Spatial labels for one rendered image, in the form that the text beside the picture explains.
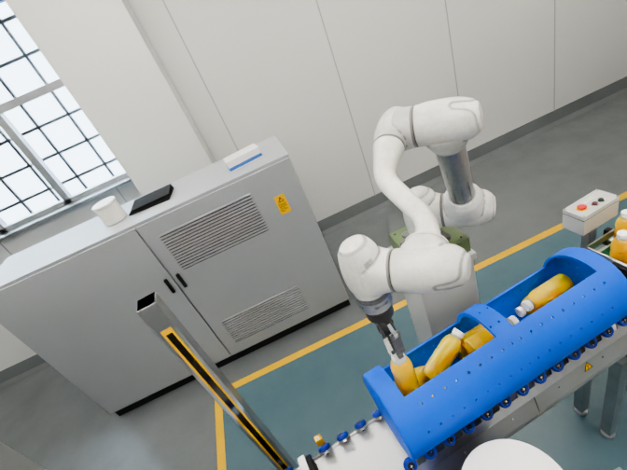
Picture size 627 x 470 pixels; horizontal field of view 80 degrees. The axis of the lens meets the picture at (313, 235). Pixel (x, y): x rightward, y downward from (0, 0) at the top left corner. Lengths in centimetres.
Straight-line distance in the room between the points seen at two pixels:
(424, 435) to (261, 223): 175
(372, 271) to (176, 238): 190
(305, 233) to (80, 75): 199
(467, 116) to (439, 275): 56
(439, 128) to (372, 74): 272
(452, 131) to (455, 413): 83
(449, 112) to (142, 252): 207
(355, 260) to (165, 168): 275
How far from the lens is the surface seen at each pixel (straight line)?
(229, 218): 253
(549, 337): 137
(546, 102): 517
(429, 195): 174
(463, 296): 206
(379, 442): 150
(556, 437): 252
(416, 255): 83
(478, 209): 169
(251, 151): 256
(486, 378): 128
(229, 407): 150
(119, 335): 309
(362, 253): 84
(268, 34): 360
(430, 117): 122
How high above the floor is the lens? 226
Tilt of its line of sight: 32 degrees down
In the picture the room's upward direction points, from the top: 24 degrees counter-clockwise
